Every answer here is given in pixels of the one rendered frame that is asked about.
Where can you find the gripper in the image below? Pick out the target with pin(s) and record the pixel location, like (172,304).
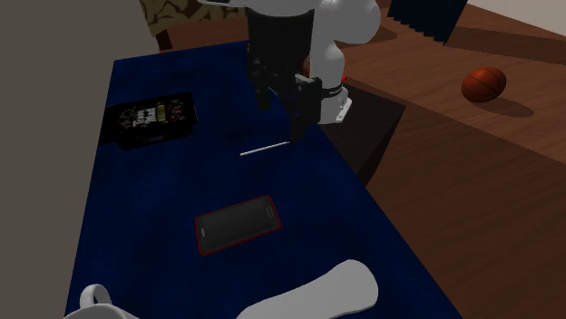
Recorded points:
(279,37)

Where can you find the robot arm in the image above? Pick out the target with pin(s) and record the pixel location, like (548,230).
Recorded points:
(353,20)

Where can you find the thin white stick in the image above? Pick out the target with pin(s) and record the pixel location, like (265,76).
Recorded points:
(264,148)

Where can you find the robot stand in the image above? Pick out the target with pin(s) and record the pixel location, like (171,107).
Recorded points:
(371,128)

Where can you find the black phone with red case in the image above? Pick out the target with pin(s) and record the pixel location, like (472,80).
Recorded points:
(238,225)

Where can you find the olive patterned armchair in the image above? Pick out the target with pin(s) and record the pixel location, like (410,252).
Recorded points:
(177,17)

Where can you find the black printed box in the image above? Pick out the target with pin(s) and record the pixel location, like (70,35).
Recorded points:
(148,120)

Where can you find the dark blue table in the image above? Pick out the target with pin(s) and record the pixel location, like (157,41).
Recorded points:
(155,190)

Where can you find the dark blue curtain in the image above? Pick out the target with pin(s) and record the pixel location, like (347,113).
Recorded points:
(426,17)

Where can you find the white oblong dish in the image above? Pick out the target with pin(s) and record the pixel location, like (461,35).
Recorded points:
(327,293)

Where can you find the orange basketball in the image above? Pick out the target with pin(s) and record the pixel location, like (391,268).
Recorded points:
(484,84)

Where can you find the white mug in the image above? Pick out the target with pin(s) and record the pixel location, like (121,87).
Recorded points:
(95,305)

